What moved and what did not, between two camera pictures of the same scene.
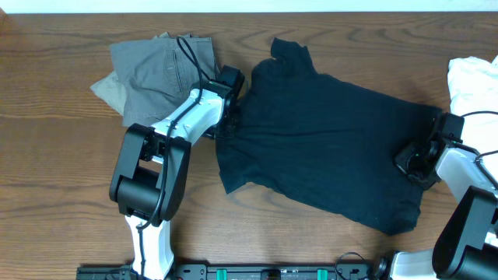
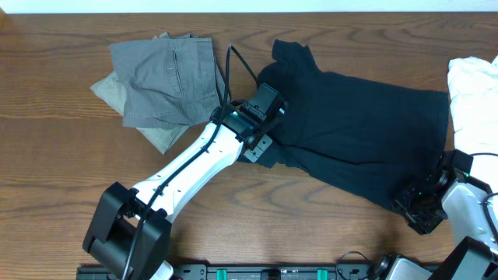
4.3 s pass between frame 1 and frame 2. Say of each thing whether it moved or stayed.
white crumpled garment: stayed
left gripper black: moved
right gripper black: moved
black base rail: stayed
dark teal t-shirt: moved
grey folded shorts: stayed
